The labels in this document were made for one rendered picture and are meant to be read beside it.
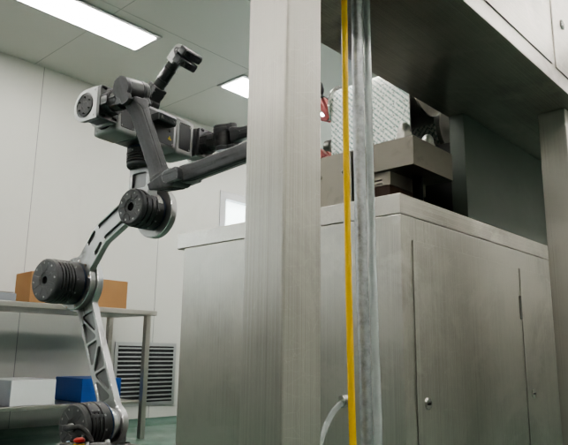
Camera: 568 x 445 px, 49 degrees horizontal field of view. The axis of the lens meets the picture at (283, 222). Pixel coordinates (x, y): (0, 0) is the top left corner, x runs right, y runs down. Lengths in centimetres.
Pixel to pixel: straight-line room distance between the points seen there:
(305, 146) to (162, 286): 498
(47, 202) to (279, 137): 453
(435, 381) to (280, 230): 65
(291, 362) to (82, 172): 477
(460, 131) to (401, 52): 34
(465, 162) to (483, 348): 40
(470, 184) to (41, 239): 404
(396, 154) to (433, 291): 28
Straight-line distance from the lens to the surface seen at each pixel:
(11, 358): 494
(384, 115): 156
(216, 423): 145
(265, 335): 63
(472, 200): 143
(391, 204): 117
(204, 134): 258
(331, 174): 133
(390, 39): 113
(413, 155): 124
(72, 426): 241
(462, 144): 145
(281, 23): 71
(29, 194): 508
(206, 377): 148
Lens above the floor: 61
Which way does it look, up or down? 12 degrees up
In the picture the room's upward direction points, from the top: 1 degrees clockwise
